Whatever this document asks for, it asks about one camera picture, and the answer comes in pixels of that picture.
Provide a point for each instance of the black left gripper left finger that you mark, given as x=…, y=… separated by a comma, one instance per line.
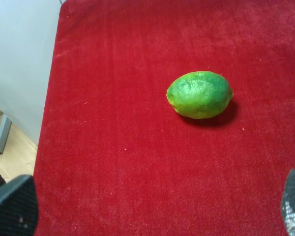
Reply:
x=18, y=207

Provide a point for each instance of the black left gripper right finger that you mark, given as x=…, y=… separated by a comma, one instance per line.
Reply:
x=288, y=204

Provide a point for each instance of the green lime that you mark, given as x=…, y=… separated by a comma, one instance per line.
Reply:
x=200, y=94

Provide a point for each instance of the red velvet table cloth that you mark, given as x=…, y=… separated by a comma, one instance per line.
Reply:
x=115, y=159

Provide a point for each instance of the grey metal frame leg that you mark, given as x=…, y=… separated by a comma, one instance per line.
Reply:
x=4, y=131

